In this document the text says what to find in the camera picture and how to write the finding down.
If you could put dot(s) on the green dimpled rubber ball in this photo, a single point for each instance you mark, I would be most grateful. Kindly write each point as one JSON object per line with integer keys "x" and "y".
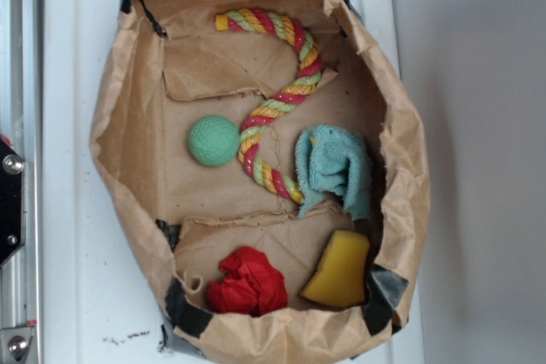
{"x": 214, "y": 140}

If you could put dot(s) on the brown paper lined box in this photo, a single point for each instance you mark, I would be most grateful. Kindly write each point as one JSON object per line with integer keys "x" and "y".
{"x": 167, "y": 67}

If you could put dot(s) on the light blue terry cloth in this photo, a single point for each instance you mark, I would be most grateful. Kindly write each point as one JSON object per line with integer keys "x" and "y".
{"x": 332, "y": 160}

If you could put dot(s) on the crumpled red paper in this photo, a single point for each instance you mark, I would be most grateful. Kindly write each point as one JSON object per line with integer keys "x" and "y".
{"x": 251, "y": 285}

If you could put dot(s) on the yellow sponge wedge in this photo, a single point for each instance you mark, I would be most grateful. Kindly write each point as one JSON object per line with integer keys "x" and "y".
{"x": 339, "y": 278}

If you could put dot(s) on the white plastic tray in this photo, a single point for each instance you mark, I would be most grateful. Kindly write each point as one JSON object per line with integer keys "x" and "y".
{"x": 97, "y": 306}

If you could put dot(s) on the black metal bracket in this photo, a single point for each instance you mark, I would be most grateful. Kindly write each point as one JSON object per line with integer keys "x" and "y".
{"x": 11, "y": 200}

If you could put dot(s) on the aluminium frame rail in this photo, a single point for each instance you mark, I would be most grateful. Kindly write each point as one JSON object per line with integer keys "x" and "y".
{"x": 22, "y": 23}

